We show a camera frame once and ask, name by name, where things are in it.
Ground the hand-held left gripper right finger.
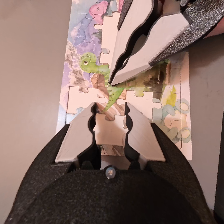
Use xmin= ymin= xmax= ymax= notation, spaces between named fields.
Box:
xmin=125 ymin=102 xmax=166 ymax=162

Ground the pink dinosaur head puzzle piece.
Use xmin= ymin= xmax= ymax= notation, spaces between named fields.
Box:
xmin=86 ymin=0 xmax=121 ymax=20

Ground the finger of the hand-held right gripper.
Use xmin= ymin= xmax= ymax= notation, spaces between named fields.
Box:
xmin=108 ymin=0 xmax=154 ymax=84
xmin=111 ymin=13 xmax=190 ymax=86

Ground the grey desk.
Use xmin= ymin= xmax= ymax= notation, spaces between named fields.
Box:
xmin=0 ymin=0 xmax=224 ymax=224

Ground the group of assembled puzzle pieces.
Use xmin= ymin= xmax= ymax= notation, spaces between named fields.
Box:
xmin=105 ymin=0 xmax=182 ymax=123

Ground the black dimpled surface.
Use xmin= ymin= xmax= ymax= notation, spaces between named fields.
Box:
xmin=213 ymin=105 xmax=224 ymax=224

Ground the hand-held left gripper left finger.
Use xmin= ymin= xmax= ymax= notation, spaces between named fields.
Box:
xmin=55 ymin=101 xmax=97 ymax=162

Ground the green and brown puzzle piece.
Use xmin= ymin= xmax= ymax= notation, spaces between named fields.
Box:
xmin=97 ymin=87 xmax=127 ymax=121

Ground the green grass puzzle piece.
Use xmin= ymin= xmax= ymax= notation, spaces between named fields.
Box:
xmin=125 ymin=69 xmax=154 ymax=97

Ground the person's right hand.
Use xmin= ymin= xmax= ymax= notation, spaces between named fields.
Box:
xmin=205 ymin=16 xmax=224 ymax=38

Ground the dinosaur puzzle tray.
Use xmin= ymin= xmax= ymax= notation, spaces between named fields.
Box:
xmin=56 ymin=0 xmax=192 ymax=160

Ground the blue purple puzzle piece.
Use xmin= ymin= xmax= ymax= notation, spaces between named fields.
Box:
xmin=75 ymin=15 xmax=103 ymax=43

